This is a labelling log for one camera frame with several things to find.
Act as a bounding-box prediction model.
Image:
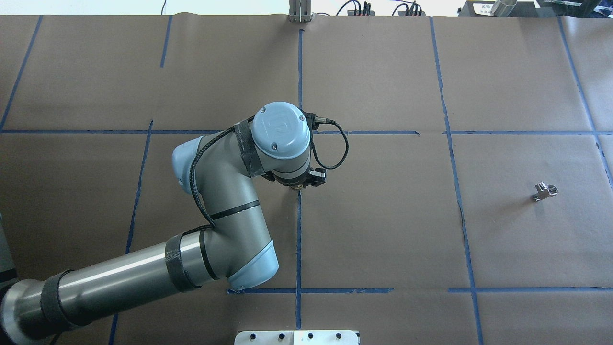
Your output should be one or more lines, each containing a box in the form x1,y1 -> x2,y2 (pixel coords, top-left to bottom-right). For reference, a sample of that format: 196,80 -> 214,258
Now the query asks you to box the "aluminium frame post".
288,0 -> 313,23

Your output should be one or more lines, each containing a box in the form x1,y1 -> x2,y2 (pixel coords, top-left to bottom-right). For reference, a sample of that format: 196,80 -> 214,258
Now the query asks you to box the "brown paper table cover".
1,13 -> 612,345

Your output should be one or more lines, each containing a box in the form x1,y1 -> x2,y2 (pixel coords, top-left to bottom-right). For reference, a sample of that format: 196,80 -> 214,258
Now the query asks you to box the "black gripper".
274,170 -> 309,186

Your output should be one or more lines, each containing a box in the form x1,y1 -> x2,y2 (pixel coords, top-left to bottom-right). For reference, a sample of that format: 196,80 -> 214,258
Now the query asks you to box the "small metal valve handle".
532,181 -> 558,202

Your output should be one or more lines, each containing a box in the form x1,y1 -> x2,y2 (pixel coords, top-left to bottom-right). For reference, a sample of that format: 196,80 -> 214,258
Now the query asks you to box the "silver metal cylinder weight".
490,0 -> 518,17

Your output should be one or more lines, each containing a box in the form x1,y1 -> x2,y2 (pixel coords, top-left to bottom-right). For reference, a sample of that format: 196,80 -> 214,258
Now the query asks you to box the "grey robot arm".
1,101 -> 316,345

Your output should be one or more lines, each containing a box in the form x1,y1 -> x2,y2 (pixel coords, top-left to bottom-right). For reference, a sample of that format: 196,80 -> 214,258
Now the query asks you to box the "white mounting column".
234,329 -> 361,345

